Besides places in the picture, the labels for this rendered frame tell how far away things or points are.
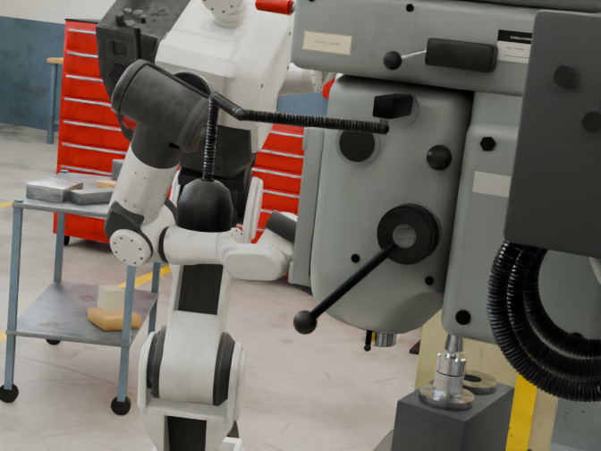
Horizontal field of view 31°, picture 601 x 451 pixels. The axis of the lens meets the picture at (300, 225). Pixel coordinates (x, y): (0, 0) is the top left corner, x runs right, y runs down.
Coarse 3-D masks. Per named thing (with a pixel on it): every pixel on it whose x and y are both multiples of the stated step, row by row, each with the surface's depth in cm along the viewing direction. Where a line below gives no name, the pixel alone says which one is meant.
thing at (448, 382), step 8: (440, 368) 172; (448, 368) 171; (456, 368) 171; (464, 368) 172; (440, 376) 172; (448, 376) 172; (456, 376) 172; (440, 384) 172; (448, 384) 172; (456, 384) 172; (440, 392) 172; (448, 392) 172; (456, 392) 172
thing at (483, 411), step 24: (432, 384) 178; (480, 384) 180; (504, 384) 186; (408, 408) 172; (432, 408) 171; (456, 408) 170; (480, 408) 173; (504, 408) 182; (408, 432) 172; (432, 432) 170; (456, 432) 168; (480, 432) 174; (504, 432) 185
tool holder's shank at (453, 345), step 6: (450, 336) 172; (456, 336) 171; (450, 342) 172; (456, 342) 171; (462, 342) 172; (444, 348) 172; (450, 348) 172; (456, 348) 171; (462, 348) 172; (450, 354) 172; (456, 354) 172
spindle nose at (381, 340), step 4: (364, 332) 142; (372, 332) 141; (360, 336) 143; (364, 336) 142; (376, 336) 141; (380, 336) 140; (384, 336) 141; (388, 336) 141; (392, 336) 141; (396, 336) 142; (364, 340) 142; (376, 340) 141; (380, 340) 141; (384, 340) 141; (388, 340) 141; (392, 340) 141; (396, 340) 143; (372, 344) 141; (376, 344) 141; (380, 344) 141; (384, 344) 141; (388, 344) 141; (392, 344) 141
